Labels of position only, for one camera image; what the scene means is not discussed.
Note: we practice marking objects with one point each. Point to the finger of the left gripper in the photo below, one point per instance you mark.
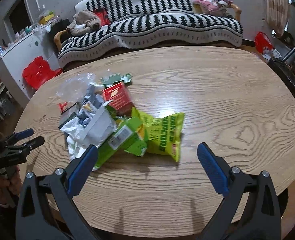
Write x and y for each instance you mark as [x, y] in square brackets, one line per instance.
[25, 146]
[15, 137]

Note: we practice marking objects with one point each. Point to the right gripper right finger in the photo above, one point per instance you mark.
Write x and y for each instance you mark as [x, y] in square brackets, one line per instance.
[250, 207]

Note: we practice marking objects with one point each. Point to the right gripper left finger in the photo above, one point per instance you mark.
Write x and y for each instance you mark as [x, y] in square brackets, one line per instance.
[34, 219]

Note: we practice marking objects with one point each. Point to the white tissue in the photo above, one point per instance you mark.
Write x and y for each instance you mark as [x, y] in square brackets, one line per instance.
[75, 145]

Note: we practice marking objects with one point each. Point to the clear plastic bag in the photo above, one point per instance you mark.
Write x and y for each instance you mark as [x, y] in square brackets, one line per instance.
[75, 88]

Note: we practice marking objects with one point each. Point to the green white torn carton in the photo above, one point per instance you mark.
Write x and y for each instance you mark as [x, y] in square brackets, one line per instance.
[110, 134]

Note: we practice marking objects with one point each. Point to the silver pill blister pack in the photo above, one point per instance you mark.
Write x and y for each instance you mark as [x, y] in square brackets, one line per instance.
[93, 95]

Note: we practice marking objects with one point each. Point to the green toy car shell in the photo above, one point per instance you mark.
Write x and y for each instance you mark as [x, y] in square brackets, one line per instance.
[113, 79]

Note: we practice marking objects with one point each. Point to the red cigarette box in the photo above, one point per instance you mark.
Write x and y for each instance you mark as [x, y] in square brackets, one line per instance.
[119, 98]

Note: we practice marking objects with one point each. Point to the green popcorn snack bag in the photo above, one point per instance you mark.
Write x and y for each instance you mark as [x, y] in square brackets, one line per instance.
[162, 135]

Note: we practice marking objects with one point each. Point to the blue white wrapper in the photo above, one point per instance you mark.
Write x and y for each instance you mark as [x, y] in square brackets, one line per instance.
[87, 111]

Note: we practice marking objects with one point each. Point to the person's left hand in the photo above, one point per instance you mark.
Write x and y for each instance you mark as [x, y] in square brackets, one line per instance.
[14, 185]

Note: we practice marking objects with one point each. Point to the red bear plastic chair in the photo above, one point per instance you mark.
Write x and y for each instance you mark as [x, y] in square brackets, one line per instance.
[39, 72]

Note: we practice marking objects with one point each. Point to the white cabinet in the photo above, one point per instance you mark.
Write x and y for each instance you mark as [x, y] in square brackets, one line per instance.
[19, 56]

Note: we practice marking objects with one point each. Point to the yellow box on cabinet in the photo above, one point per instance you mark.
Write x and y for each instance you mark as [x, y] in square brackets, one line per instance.
[46, 19]

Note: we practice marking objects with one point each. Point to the beige clothing pile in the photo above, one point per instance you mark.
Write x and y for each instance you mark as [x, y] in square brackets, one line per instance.
[84, 22]

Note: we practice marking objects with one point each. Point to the red backpack on sofa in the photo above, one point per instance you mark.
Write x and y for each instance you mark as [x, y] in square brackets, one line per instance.
[102, 15]

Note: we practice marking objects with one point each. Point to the red bag on floor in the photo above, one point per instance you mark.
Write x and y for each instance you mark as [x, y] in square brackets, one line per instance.
[262, 42]

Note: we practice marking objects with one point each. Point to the black white striped sofa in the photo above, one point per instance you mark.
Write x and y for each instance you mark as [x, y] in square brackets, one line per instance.
[137, 24]

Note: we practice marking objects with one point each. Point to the pink cartoon pillow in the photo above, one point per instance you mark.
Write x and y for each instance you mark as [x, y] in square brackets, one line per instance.
[211, 7]

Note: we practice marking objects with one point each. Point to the striped beige curtain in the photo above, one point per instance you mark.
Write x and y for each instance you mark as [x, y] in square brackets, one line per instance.
[277, 14]

